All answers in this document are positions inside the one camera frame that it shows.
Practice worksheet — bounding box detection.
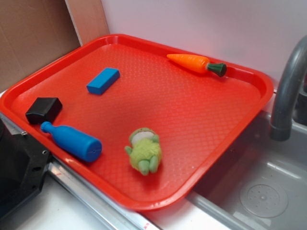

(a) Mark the orange toy carrot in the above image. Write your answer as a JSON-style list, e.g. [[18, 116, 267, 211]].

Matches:
[[166, 54, 227, 77]]

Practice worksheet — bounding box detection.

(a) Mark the red plastic tray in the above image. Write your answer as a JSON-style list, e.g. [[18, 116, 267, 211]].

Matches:
[[0, 34, 273, 212]]

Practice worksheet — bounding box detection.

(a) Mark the grey plastic sink basin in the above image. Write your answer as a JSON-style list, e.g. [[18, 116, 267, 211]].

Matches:
[[187, 112, 307, 230]]

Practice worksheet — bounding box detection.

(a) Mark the blue rectangular block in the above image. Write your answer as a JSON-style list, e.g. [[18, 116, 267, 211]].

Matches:
[[86, 68, 120, 95]]

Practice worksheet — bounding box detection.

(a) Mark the green plush frog toy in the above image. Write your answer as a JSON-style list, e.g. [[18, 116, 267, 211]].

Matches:
[[125, 127, 162, 176]]

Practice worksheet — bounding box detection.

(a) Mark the black plastic box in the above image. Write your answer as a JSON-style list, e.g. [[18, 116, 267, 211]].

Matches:
[[25, 97, 62, 124]]

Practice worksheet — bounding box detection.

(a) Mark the blue toy bottle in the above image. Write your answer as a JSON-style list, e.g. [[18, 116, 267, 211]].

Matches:
[[40, 122, 103, 162]]

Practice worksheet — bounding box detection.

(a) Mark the grey sink faucet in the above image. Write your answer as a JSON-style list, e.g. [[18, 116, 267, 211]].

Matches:
[[269, 36, 307, 141]]

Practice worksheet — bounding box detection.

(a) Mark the brown cardboard panel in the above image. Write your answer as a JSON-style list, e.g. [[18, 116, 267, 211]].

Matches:
[[0, 0, 109, 92]]

